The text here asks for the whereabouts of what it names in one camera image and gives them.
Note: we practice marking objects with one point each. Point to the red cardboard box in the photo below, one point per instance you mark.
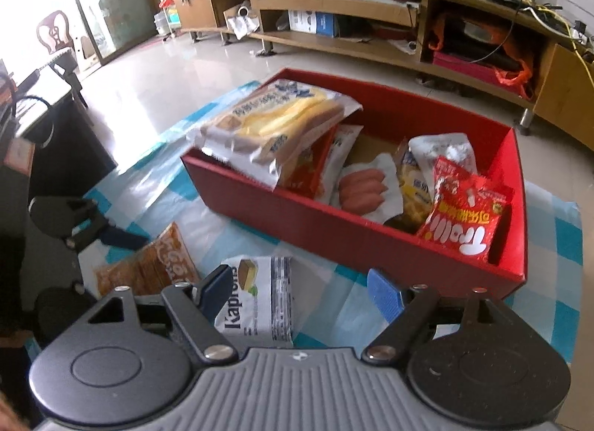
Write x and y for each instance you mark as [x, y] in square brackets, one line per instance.
[371, 245]

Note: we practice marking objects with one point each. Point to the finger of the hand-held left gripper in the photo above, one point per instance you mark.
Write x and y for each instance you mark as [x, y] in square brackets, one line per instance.
[120, 238]

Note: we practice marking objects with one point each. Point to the wooden chair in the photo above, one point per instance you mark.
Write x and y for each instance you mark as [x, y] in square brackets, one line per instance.
[53, 34]

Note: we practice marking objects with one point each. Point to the blue checked tablecloth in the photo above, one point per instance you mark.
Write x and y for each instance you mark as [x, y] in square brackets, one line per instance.
[325, 301]

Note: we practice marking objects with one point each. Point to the wooden tv stand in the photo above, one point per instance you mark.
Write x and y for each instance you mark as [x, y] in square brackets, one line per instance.
[571, 87]

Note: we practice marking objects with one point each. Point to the orange bag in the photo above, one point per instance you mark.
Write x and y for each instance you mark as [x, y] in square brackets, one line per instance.
[510, 73]

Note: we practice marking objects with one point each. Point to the open cardboard box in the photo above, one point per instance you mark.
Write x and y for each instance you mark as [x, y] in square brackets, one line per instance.
[241, 20]

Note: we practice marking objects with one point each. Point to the dark chair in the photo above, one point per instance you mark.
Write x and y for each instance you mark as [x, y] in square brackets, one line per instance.
[69, 166]

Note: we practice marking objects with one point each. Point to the white and red snack packet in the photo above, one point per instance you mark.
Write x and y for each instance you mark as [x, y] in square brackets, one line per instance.
[320, 166]

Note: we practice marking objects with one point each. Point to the sausage packet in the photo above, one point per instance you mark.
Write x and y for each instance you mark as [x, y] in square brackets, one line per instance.
[362, 189]

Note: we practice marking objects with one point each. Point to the brown snack packet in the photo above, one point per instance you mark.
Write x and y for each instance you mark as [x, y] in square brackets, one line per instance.
[153, 268]

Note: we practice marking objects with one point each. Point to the small white snack packet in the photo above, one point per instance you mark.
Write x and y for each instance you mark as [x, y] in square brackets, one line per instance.
[445, 148]

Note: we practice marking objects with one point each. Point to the white wafer packet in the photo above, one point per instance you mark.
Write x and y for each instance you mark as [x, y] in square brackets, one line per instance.
[264, 301]

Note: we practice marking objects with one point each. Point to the blue and white box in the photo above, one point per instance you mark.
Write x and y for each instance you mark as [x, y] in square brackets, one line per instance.
[311, 22]

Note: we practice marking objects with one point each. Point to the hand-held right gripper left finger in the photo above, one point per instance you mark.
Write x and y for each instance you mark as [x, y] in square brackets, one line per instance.
[216, 292]

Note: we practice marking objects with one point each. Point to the yellow twist snack packet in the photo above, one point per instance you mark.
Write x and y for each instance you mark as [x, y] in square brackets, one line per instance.
[413, 199]

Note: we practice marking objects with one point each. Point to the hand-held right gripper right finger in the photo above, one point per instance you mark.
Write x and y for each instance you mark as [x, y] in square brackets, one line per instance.
[383, 294]

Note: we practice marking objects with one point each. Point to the red gummy candy packet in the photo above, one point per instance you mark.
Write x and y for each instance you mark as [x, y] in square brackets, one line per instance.
[464, 217]

